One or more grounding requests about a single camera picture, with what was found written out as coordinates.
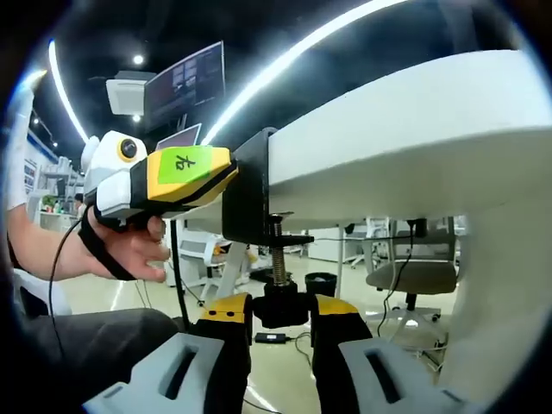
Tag white desk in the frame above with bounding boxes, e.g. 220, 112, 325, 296
170, 49, 552, 392

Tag large dark monitor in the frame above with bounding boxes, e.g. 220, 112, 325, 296
143, 41, 226, 133

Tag thin black cable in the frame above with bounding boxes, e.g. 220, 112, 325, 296
47, 217, 85, 367

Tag black power adapter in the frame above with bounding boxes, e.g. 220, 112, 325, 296
254, 331, 291, 345

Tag white cassette air conditioner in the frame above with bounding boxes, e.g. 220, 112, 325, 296
105, 71, 157, 116

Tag person's dark trousers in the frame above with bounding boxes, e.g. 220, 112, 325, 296
16, 306, 193, 414

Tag black trash bin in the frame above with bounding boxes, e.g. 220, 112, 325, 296
304, 272, 338, 299

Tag light grey screen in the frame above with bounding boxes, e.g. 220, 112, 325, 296
154, 122, 203, 152

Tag grey office chair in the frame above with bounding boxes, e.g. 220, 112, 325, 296
365, 217, 459, 329

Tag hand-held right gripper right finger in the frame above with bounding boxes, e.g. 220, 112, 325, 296
310, 295, 474, 414

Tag white stool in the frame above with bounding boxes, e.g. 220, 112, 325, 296
11, 267, 73, 318

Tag black fixed fixture bracket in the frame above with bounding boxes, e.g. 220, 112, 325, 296
221, 127, 316, 246

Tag thick black cable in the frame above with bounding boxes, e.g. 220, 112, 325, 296
169, 219, 191, 333

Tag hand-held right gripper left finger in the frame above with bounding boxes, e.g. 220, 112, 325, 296
83, 292, 255, 414

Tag person's left hand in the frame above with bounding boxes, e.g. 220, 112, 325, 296
78, 205, 173, 285

